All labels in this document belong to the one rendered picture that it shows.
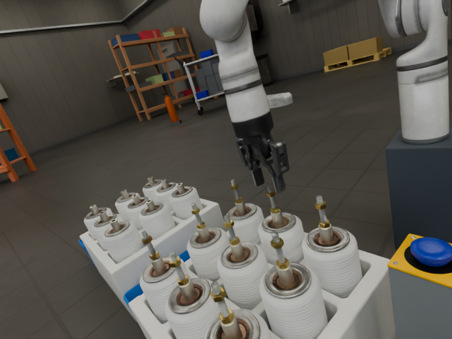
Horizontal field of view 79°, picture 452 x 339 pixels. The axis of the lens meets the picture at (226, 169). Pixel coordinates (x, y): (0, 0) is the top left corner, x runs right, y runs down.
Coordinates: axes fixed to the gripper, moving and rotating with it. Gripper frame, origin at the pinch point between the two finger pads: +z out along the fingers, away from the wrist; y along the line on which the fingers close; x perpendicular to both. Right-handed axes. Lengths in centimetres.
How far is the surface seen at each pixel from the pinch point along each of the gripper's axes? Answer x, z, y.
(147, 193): -16, 12, -63
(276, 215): -0.6, 7.4, 0.8
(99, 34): 167, -292, -1159
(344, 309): -3.9, 17.0, 18.4
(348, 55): 476, 16, -352
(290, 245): -1.4, 12.8, 4.4
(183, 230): -13.6, 18.3, -33.8
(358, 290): 0.6, 17.0, 17.7
